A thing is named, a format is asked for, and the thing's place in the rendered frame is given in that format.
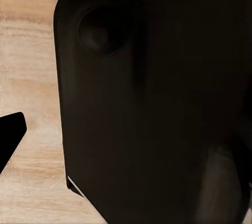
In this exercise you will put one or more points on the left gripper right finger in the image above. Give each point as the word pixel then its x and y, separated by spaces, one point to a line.
pixel 244 128

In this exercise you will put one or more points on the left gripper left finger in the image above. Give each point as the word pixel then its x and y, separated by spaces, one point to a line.
pixel 12 129

